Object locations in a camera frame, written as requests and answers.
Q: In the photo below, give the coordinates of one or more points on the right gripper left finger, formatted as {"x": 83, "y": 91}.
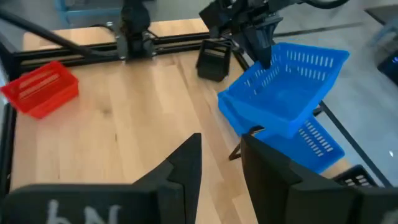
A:
{"x": 93, "y": 205}

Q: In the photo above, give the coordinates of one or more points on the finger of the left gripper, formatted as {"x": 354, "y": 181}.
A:
{"x": 266, "y": 43}
{"x": 251, "y": 43}

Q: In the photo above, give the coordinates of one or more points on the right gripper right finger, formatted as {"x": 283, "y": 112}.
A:
{"x": 295, "y": 202}

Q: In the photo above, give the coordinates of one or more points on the black plastic slotted basket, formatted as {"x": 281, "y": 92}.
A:
{"x": 354, "y": 174}
{"x": 213, "y": 67}

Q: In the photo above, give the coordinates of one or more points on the blue plastic slotted basket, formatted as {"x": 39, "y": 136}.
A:
{"x": 314, "y": 146}
{"x": 280, "y": 99}

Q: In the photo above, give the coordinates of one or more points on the red plastic slotted basket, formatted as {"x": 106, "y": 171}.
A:
{"x": 40, "y": 90}

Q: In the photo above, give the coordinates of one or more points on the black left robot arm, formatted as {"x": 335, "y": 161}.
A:
{"x": 135, "y": 25}

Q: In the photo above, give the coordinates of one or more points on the black aluminium table frame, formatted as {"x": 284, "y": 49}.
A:
{"x": 177, "y": 43}

